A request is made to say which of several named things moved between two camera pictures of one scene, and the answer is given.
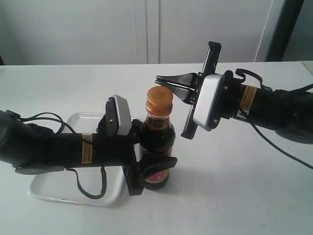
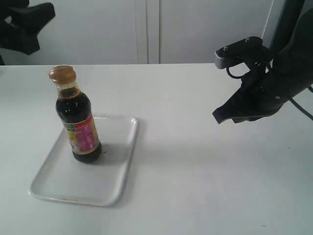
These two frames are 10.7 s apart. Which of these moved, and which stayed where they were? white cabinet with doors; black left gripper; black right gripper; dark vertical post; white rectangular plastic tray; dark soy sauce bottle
Moved: black left gripper; black right gripper; dark soy sauce bottle
Stayed: white cabinet with doors; white rectangular plastic tray; dark vertical post
